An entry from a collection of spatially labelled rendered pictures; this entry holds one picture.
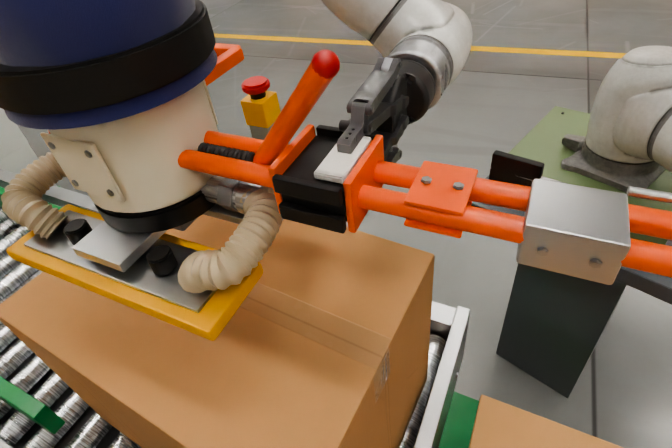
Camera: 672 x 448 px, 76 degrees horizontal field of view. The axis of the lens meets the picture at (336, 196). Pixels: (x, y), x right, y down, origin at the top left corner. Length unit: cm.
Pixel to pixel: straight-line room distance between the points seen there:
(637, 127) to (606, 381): 100
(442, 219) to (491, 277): 157
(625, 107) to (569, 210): 68
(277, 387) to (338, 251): 24
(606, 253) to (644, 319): 163
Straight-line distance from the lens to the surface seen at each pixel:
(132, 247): 55
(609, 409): 174
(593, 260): 37
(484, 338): 176
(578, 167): 115
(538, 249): 37
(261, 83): 108
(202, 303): 48
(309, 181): 38
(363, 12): 64
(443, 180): 39
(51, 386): 130
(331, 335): 62
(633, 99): 104
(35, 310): 85
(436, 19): 64
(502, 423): 102
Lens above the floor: 147
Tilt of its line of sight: 39 degrees down
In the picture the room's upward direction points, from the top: 8 degrees counter-clockwise
